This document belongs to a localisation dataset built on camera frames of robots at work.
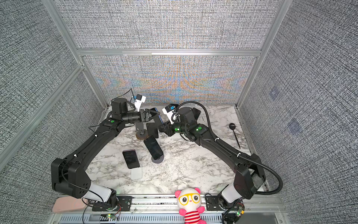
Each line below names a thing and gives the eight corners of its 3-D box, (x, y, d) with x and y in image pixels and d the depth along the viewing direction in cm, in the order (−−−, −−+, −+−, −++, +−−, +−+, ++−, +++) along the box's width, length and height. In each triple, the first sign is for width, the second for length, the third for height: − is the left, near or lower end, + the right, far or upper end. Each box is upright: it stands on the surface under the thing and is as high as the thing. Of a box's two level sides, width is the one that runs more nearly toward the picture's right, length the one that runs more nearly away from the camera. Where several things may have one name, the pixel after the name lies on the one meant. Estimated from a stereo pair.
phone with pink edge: (130, 170, 87) (121, 159, 73) (130, 162, 90) (122, 150, 76) (140, 169, 87) (134, 157, 74) (141, 161, 90) (134, 149, 77)
